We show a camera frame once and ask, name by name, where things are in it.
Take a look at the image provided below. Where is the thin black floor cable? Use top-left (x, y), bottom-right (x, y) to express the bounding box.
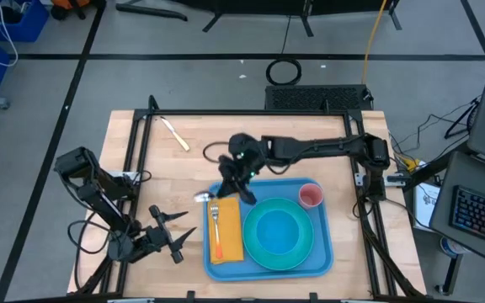
top-left (387, 100), bottom-right (475, 157)

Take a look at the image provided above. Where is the orange-handled metal fork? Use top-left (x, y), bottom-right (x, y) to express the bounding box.
top-left (210, 202), bottom-right (224, 260)

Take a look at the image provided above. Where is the black floor bar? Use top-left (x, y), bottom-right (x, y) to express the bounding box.
top-left (115, 3), bottom-right (189, 22)

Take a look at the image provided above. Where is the blue plastic tray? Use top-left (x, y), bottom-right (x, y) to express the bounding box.
top-left (202, 177), bottom-right (335, 282)

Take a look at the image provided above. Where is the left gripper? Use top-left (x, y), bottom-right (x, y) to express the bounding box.
top-left (139, 205), bottom-right (197, 265)

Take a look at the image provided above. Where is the black aluminium table frame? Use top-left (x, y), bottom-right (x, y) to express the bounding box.
top-left (67, 94), bottom-right (429, 303)

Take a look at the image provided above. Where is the orange-handled metal spoon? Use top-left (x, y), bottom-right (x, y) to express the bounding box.
top-left (194, 191), bottom-right (227, 204)

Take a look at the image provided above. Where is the white paper sheet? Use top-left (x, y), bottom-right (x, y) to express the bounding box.
top-left (413, 180), bottom-right (441, 231)

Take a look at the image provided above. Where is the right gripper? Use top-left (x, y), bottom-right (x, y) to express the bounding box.
top-left (216, 153), bottom-right (264, 206)

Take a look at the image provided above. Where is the coiled black cable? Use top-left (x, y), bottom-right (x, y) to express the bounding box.
top-left (265, 57), bottom-right (303, 87)

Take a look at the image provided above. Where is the backlit black keyboard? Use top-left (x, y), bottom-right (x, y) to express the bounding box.
top-left (449, 184), bottom-right (485, 250)

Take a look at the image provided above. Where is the orange and black bag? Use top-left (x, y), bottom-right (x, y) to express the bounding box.
top-left (51, 0), bottom-right (107, 21)

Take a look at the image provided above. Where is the blue ribbed bowl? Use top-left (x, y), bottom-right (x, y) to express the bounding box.
top-left (255, 209), bottom-right (301, 256)

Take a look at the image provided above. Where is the yellow cloth napkin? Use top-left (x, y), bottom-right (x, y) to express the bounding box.
top-left (206, 196), bottom-right (245, 265)

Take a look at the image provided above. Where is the yellow-handled metal knife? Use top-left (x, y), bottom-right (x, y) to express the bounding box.
top-left (160, 116), bottom-right (191, 152)

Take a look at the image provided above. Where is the teal plate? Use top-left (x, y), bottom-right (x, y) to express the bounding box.
top-left (242, 197), bottom-right (315, 271)

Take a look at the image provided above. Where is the pink plastic cup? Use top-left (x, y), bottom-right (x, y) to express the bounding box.
top-left (298, 183), bottom-right (324, 210)

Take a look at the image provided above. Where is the yellow cable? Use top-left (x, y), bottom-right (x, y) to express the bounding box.
top-left (360, 0), bottom-right (389, 85)

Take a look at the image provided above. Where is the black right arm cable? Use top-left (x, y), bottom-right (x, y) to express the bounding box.
top-left (202, 141), bottom-right (232, 165)

